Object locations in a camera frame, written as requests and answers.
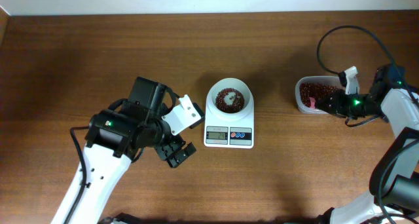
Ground clear plastic bean container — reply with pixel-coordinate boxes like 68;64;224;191
295;76;343;115

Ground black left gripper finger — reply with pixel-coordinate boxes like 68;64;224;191
155;140;185;160
167;143;196;168

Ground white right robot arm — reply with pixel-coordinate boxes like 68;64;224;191
315;64;418;223

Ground red beans in container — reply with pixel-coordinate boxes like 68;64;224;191
299;83;340;108

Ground white digital kitchen scale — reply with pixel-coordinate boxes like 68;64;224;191
204;84;255;149

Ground white round bowl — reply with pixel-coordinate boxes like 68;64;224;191
207;78;254;115

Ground pink measuring scoop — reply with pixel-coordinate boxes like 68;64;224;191
309;97;316;109

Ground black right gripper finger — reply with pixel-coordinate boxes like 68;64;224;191
315;91;344;109
318;105;342;117

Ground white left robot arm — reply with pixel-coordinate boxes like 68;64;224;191
52;77;205;223

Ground red beans in bowl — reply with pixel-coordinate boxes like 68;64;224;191
215;88;245;113

